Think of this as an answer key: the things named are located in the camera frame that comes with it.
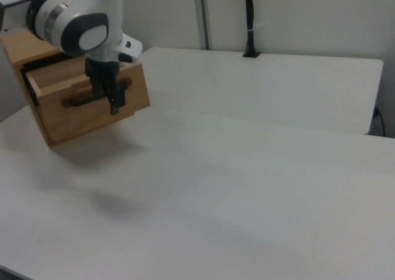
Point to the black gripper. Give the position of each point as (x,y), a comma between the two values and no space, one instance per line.
(102,68)

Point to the wooden drawer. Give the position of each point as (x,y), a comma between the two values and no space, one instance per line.
(86,119)

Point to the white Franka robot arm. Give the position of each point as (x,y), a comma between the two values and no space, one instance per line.
(92,2)

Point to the wooden drawer cabinet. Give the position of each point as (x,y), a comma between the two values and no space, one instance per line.
(24,48)

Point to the grey partition post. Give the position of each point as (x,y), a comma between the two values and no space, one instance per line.
(202,14)

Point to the black camera pole with clamp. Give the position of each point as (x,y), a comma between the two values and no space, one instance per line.
(250,14)

